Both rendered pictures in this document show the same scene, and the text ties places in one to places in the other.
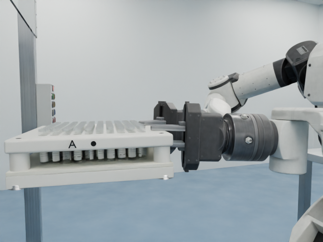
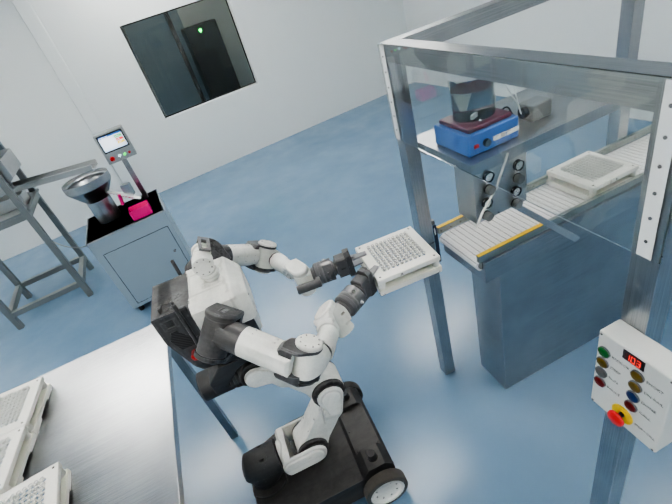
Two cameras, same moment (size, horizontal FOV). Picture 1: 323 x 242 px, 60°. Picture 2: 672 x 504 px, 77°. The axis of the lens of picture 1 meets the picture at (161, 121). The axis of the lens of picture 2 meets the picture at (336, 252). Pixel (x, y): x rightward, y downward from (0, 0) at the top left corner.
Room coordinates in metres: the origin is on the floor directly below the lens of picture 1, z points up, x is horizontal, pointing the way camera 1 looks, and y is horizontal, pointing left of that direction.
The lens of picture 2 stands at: (1.83, 0.01, 2.03)
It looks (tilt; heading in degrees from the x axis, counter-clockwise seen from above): 34 degrees down; 184
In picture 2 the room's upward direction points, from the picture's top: 18 degrees counter-clockwise
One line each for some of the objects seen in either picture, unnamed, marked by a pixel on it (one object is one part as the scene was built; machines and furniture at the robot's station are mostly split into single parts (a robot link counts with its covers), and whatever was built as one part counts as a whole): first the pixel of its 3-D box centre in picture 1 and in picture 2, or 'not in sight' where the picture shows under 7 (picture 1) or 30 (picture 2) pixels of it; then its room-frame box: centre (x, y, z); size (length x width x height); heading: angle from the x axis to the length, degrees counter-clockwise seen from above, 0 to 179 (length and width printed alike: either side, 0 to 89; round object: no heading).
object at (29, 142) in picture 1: (95, 134); (395, 253); (0.53, 0.13, 1.07); 0.25 x 0.24 x 0.02; 12
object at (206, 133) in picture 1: (217, 137); (337, 266); (0.51, -0.10, 1.07); 0.12 x 0.10 x 0.13; 95
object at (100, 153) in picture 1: (100, 150); not in sight; (0.46, 0.10, 1.06); 0.01 x 0.01 x 0.07
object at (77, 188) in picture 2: not in sight; (105, 195); (-1.48, -1.88, 0.95); 0.49 x 0.36 x 0.38; 111
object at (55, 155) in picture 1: (55, 151); not in sight; (0.44, 0.17, 1.06); 0.01 x 0.01 x 0.07
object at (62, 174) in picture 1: (96, 159); (397, 263); (0.53, 0.12, 1.03); 0.24 x 0.24 x 0.02; 12
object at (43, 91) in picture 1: (46, 113); (637, 385); (1.27, 0.52, 1.08); 0.17 x 0.06 x 0.26; 16
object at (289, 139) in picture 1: (272, 141); (310, 280); (0.53, -0.21, 1.06); 0.11 x 0.11 x 0.11; 5
